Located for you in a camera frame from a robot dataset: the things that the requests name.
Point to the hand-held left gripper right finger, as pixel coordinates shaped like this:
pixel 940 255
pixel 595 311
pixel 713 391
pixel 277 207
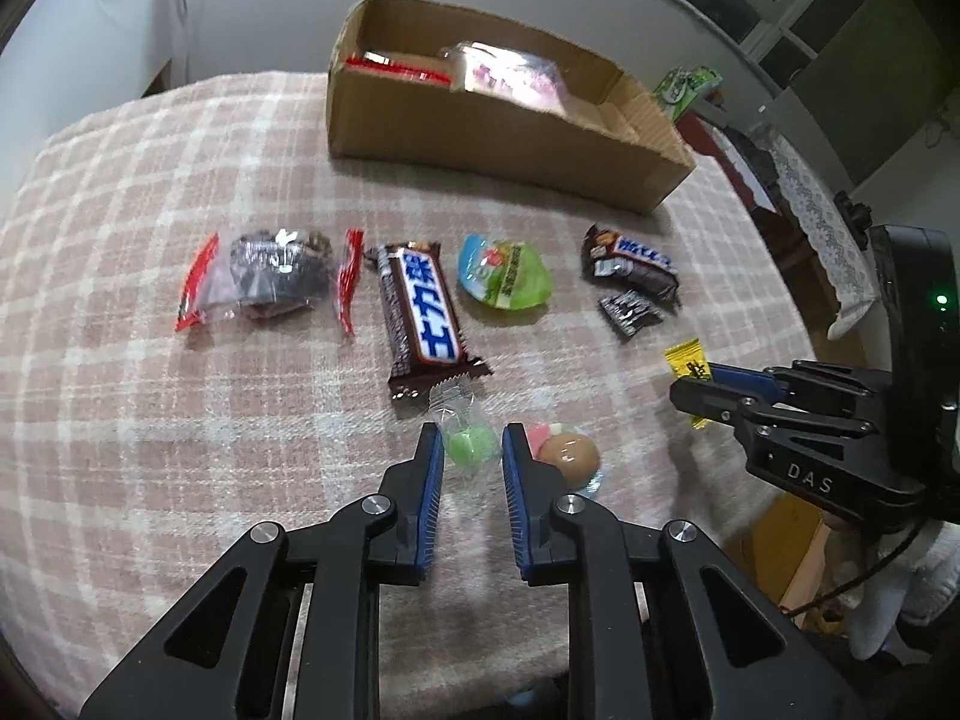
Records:
pixel 517 502

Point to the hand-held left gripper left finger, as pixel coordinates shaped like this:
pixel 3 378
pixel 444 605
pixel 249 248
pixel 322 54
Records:
pixel 431 495

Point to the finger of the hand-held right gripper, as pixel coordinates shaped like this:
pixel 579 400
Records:
pixel 750 381
pixel 705 397

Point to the yellow candy packet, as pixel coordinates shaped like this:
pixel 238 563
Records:
pixel 686 360

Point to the green candy clear wrapper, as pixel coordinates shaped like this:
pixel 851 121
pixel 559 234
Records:
pixel 469 446

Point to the cardboard box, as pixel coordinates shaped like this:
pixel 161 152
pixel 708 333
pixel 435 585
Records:
pixel 487 142

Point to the clear pink snack packet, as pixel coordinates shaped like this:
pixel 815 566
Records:
pixel 510 82

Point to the red snack packet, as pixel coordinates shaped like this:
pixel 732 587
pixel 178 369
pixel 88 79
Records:
pixel 397 69

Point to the brown egg snack clear wrapper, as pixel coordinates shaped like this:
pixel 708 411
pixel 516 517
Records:
pixel 570 454

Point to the small dark candy packet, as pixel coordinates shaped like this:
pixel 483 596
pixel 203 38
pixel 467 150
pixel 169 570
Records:
pixel 630 311

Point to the brown chocolate bar torn wrapper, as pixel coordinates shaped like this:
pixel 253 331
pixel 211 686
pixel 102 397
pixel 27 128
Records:
pixel 637 259

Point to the dark figurine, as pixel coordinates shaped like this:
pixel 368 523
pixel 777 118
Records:
pixel 855 217

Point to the white lace table cover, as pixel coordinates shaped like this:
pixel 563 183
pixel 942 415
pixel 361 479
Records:
pixel 817 225

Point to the brown chocolate bar blue label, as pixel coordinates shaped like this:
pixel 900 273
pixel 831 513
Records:
pixel 427 307

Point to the green jelly cup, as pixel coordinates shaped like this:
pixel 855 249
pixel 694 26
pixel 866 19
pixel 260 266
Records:
pixel 510 274

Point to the clear red-edged cake packet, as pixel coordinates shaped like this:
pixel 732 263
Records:
pixel 277 270

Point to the dark green curtain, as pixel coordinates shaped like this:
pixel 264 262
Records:
pixel 877 90

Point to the pink plaid tablecloth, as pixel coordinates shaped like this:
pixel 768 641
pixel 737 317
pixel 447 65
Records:
pixel 150 427

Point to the green paper bag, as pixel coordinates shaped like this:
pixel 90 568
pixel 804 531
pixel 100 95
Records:
pixel 686 90

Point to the white framed window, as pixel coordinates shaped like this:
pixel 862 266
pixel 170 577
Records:
pixel 739 11

